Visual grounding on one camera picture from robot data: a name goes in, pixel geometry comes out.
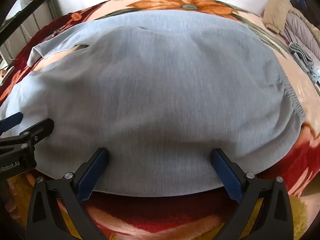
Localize grey sweat pants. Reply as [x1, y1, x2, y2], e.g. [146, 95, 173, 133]
[1, 10, 305, 197]

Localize striped grey folded cloth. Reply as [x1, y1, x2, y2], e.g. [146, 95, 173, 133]
[289, 42, 319, 85]

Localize beige puffer jacket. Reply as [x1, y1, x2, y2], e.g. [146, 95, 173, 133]
[262, 0, 320, 46]

